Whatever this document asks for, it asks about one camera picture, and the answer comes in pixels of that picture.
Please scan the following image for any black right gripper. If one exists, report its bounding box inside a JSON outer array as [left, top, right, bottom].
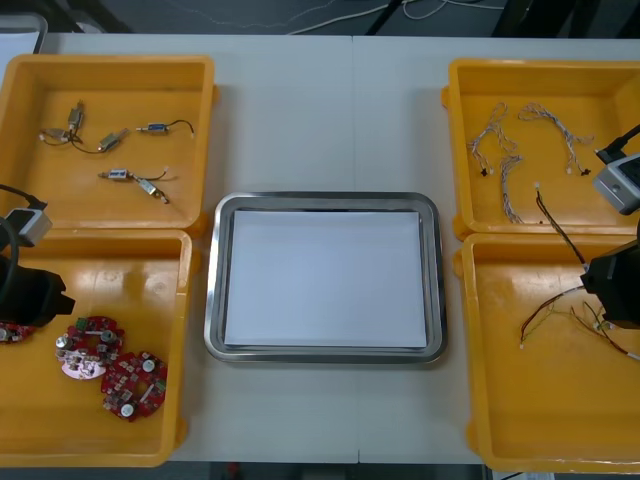
[[579, 243, 640, 330]]

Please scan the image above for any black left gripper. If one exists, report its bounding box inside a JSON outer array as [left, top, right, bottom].
[[0, 255, 77, 328]]

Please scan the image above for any round red circuit board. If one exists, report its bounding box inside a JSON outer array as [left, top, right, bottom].
[[101, 349, 169, 424], [54, 314, 126, 382], [0, 321, 35, 346]]

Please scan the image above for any solenoid with white-blue label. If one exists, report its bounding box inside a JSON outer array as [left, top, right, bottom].
[[97, 165, 171, 184]]

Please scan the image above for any yellow-orange plastic bin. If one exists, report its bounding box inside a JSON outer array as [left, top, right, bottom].
[[453, 232, 640, 474], [0, 228, 194, 469], [441, 58, 640, 240], [0, 53, 221, 232]]

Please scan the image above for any group of metal solenoids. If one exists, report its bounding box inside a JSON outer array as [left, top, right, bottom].
[[38, 99, 197, 206]]

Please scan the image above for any steel tray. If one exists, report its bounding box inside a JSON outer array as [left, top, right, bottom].
[[203, 191, 448, 366]]

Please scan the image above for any white paper sheet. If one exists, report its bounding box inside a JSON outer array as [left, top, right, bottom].
[[223, 209, 429, 349]]

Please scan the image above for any white box with grey rim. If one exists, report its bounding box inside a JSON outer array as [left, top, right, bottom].
[[0, 13, 50, 56]]

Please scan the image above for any black stand base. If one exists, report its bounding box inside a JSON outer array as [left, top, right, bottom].
[[480, 0, 546, 37]]

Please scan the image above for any black stand pole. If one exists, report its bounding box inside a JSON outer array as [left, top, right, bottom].
[[366, 0, 407, 36]]

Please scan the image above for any black-red twisted wire harness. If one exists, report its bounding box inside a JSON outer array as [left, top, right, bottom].
[[533, 182, 589, 274]]

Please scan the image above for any green-yellow wire harness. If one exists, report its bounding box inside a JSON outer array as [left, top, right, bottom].
[[547, 299, 640, 362]]

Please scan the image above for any looped white floor cable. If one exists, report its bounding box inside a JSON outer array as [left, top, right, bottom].
[[402, 0, 450, 21]]

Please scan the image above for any long white floor cable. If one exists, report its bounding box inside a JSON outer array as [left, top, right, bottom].
[[287, 0, 394, 35]]

